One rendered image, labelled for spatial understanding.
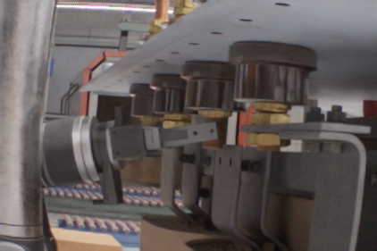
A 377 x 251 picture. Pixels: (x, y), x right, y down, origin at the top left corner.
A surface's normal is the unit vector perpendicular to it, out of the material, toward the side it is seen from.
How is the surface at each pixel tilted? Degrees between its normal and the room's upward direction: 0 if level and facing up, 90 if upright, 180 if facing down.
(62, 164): 109
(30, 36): 93
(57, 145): 82
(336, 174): 90
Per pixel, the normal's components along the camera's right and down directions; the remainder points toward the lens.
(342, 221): -0.97, -0.07
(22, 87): 0.54, 0.06
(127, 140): -0.12, -0.04
